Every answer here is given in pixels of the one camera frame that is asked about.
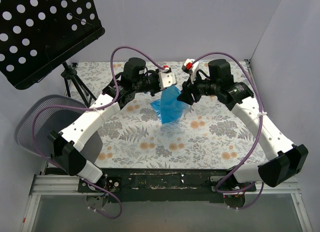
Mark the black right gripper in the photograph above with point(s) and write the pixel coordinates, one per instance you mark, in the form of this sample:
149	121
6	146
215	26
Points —
189	91

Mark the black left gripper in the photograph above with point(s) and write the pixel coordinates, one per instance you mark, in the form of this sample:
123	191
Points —
155	84

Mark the blue plastic trash bag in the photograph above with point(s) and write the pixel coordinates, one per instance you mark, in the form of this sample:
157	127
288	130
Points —
168	108

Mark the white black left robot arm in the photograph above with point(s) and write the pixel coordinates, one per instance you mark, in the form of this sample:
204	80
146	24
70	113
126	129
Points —
70	141

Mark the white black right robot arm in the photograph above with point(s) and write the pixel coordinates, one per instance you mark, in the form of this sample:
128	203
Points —
285	159

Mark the grey mesh trash bin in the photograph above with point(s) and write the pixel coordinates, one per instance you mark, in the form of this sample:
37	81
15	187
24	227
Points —
53	119

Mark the floral table mat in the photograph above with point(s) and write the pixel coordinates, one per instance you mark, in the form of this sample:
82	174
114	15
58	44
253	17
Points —
206	136

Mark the black perforated music stand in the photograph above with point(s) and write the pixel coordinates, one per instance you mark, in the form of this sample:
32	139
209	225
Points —
37	36

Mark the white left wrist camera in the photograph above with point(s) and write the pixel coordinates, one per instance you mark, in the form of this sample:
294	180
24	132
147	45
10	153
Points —
166	78

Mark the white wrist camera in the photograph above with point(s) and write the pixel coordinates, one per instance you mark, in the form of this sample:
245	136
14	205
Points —
191	67
166	78

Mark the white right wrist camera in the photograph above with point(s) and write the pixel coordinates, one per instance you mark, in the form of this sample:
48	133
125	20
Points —
191	67

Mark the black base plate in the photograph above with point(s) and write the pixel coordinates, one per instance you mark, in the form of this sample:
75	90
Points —
162	185

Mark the aluminium frame rail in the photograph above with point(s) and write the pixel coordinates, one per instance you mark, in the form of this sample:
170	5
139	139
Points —
56	205

